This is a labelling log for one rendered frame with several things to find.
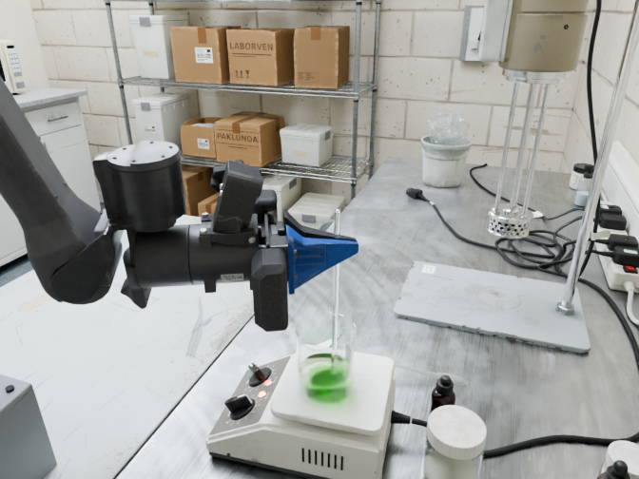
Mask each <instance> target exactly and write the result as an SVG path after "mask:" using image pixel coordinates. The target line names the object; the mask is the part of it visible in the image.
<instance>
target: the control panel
mask: <svg viewBox="0 0 639 479"><path fill-rule="evenodd" d="M290 357H291V355H290V356H288V357H285V358H281V359H278V360H275V361H272V362H269V363H266V364H263V365H260V366H258V367H259V368H260V369H262V368H270V370H271V374H270V376H269V377H268V378H267V379H266V380H265V381H264V382H263V383H261V384H260V385H259V386H256V387H250V386H249V384H248V381H249V378H250V377H251V376H252V375H253V374H252V373H251V371H250V370H247V371H246V372H245V374H244V376H243V378H242V380H241V382H240V383H239V385H238V387H237V388H236V390H235V391H234V393H233V394H232V396H231V397H235V396H238V395H241V394H244V393H247V395H248V396H249V398H253V399H254V400H255V406H254V408H253V409H252V411H251V412H250V413H249V414H248V415H246V416H245V417H243V418H241V419H239V420H232V419H231V417H230V411H229V409H228V408H227V407H226V406H225V408H224V409H223V412H222V414H221V415H220V417H219V419H218V420H217V422H216V424H215V425H214V427H213V429H212V431H211V432H210V434H209V435H213V434H217V433H221V432H224V431H231V430H235V429H237V428H241V427H245V426H249V425H253V424H256V423H258V422H259V421H260V420H261V417H262V415H263V413H264V410H265V408H266V406H267V404H268V402H269V400H270V398H271V396H272V394H273V392H274V390H275V389H276V387H277V385H278V383H279V381H280V379H281V376H282V373H283V371H284V369H285V367H286V365H287V363H288V361H289V359H290ZM267 380H270V383H269V384H267V385H265V384H264V383H265V382H266V381H267ZM261 392H264V395H262V396H259V394H260V393H261Z"/></svg>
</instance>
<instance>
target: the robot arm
mask: <svg viewBox="0 0 639 479"><path fill-rule="evenodd" d="M92 164H93V168H94V173H95V176H96V178H97V180H98V182H99V184H100V186H101V191H102V195H103V199H104V204H105V209H104V210H102V211H101V212H100V213H99V212H98V211H97V210H96V209H95V208H93V207H92V206H90V205H89V204H87V203H86V202H84V201H82V200H81V199H79V198H78V197H77V196H76V194H75V193H74V192H73V191H72V190H71V189H70V187H69V186H68V184H67V182H66V181H65V179H64V178H63V176H62V174H61V173H60V171H59V169H58V168H57V166H56V165H55V163H54V161H53V160H52V158H51V157H50V155H49V153H48V152H47V150H46V149H45V147H44V146H43V144H42V142H41V141H40V139H39V137H38V136H37V134H36V133H35V131H34V129H33V128H32V126H31V125H30V123H29V121H28V119H27V117H26V116H25V114H24V113H23V111H22V109H21V108H20V106H19V105H18V104H17V102H16V101H15V99H14V97H13V96H12V94H11V93H10V90H9V89H8V87H7V85H6V84H5V82H4V81H3V79H2V77H1V76H0V195H1V196H2V198H3V199H4V200H5V202H6V203H7V205H8V206H9V207H10V209H11V211H12V212H13V214H14V215H15V216H16V218H17V219H18V221H19V223H20V225H21V227H22V229H23V232H24V238H25V243H26V247H27V252H28V257H29V262H30V264H31V266H32V268H33V270H34V272H35V274H36V276H37V277H38V279H39V281H40V283H41V285H42V287H43V289H44V290H45V292H46V293H47V294H48V295H49V296H50V297H51V298H53V299H54V300H56V301H58V302H63V301H64V302H66V303H70V304H78V305H85V304H89V303H94V302H96V301H98V300H100V299H102V298H103V297H104V296H105V295H106V294H107V293H108V292H109V290H110V287H111V285H112V282H113V280H114V277H115V274H116V271H117V268H118V265H119V262H120V259H121V256H122V252H123V245H122V242H121V238H122V235H123V233H124V231H125V230H126V234H127V239H128V244H129V247H127V248H126V250H125V252H124V254H123V261H124V266H125V269H126V279H125V281H124V283H123V286H122V289H121V294H122V295H125V296H127V297H129V298H130V299H131V300H132V302H133V303H134V304H135V305H137V306H138V307H139V308H141V309H144V308H146V306H147V303H148V300H149V297H150V293H151V290H152V288H157V287H172V286H187V285H203V284H204V291H205V293H216V290H217V284H219V283H234V282H249V283H250V291H251V290H253V304H254V318H255V324H257V325H258V326H259V327H261V328H262V329H264V330H265V331H266V332H275V331H284V330H286V329H287V327H288V294H287V283H288V290H289V295H293V294H295V290H296V289H297V288H299V287H300V286H302V285H303V284H304V283H306V282H307V281H309V280H310V279H312V278H314V277H316V276H317V275H319V274H321V273H323V272H324V271H326V270H328V269H330V268H331V267H333V266H335V265H337V264H339V263H341V262H343V261H344V260H346V259H348V258H350V257H352V256H353V255H355V254H357V253H358V241H357V239H355V238H351V237H347V236H343V235H340V239H334V233H330V232H326V231H322V230H319V229H315V228H311V227H307V226H304V225H301V224H299V223H298V222H297V221H296V220H295V219H294V218H293V217H292V216H291V215H290V214H289V212H288V210H286V209H285V208H282V212H283V220H281V221H278V208H277V202H278V199H277V193H276V192H275V191H274V190H273V189H263V190H262V186H263V176H261V169H260V168H258V167H254V166H250V165H247V164H244V162H243V161H242V160H236V161H234V162H233V161H229V160H227V162H226V165H221V166H216V167H214V170H213V174H212V178H211V184H210V185H211V187H212V188H214V189H215V190H216V191H217V192H219V196H218V198H217V205H216V209H215V213H214V214H211V215H208V213H206V212H205V213H203V215H202V217H201V223H198V224H180V225H174V224H175V223H176V222H177V219H178V218H180V217H181V216H182V215H183V214H184V213H185V211H186V200H185V193H184V180H183V173H182V166H181V159H180V152H179V147H178V146H177V145H175V144H172V143H169V142H163V141H141V142H138V143H137V144H132V145H127V146H124V147H120V148H118V149H115V150H113V151H112V152H99V153H98V154H97V156H96V157H95V159H94V161H93V162H92Z"/></svg>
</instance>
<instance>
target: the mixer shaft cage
mask: <svg viewBox="0 0 639 479"><path fill-rule="evenodd" d="M518 88H519V83H516V82H514V85H513V96H512V102H511V108H510V114H509V121H508V126H507V132H506V138H505V143H504V150H503V156H502V162H501V167H500V174H499V180H498V186H497V191H496V197H495V204H494V205H493V206H491V207H490V208H489V212H488V215H489V216H490V221H489V224H488V226H487V229H488V231H489V232H490V233H492V234H494V235H496V236H499V237H501V238H506V239H522V238H525V237H527V236H528V235H529V225H530V222H531V221H532V220H533V212H532V211H531V210H529V209H528V204H529V199H530V194H531V189H532V184H533V174H534V170H535V165H536V160H537V155H538V149H539V145H540V140H541V135H542V129H543V124H544V120H545V115H546V110H547V104H548V100H549V95H550V90H551V85H545V91H544V96H543V102H542V106H541V111H540V117H539V122H538V127H537V132H536V137H535V142H534V148H533V153H532V162H531V167H530V172H529V178H528V182H527V188H526V193H525V198H524V203H523V207H521V206H518V204H517V198H518V193H519V187H520V183H521V177H522V171H523V166H524V161H525V156H526V150H527V145H528V139H529V135H530V129H531V124H532V118H533V109H534V104H535V98H536V92H537V88H538V84H530V87H529V93H528V94H529V95H528V99H527V104H526V113H525V119H524V124H523V129H522V135H521V141H520V146H519V151H518V157H517V163H516V169H515V173H514V179H513V190H512V194H511V200H510V204H500V198H501V191H502V185H503V180H504V174H505V168H506V162H507V157H508V151H509V145H510V139H511V134H512V128H513V117H514V112H515V106H516V99H517V93H518ZM498 232H499V233H498ZM503 233H506V234H503ZM510 233H511V234H512V235H510Z"/></svg>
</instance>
